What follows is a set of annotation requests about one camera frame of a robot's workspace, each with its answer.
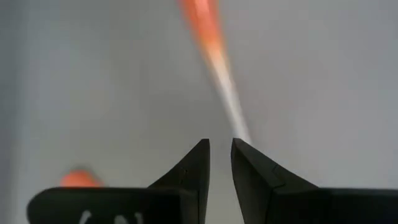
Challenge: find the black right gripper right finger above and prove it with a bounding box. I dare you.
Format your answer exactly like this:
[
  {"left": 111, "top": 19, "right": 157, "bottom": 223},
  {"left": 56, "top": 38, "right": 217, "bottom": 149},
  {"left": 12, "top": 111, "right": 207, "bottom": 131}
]
[{"left": 231, "top": 138, "right": 318, "bottom": 224}]

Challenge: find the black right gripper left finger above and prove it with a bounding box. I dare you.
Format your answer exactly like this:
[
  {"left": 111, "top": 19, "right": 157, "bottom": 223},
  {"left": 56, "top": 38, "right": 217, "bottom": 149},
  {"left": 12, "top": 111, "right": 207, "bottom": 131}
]
[{"left": 148, "top": 138, "right": 211, "bottom": 224}]

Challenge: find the orange-handled metal fork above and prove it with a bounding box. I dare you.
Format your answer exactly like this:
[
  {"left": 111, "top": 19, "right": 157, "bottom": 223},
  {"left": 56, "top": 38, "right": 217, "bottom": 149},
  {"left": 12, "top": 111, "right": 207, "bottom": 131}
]
[{"left": 58, "top": 169, "right": 103, "bottom": 188}]

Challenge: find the orange-handled metal spoon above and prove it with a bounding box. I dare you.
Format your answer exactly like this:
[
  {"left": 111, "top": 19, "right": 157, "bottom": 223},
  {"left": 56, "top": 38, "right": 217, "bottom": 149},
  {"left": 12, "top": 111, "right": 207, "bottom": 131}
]
[{"left": 177, "top": 0, "right": 252, "bottom": 146}]

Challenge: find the grey plastic tray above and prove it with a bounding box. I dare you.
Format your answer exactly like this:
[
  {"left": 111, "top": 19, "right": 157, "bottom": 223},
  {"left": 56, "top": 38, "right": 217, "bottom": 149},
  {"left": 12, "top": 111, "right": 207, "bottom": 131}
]
[{"left": 0, "top": 0, "right": 398, "bottom": 224}]

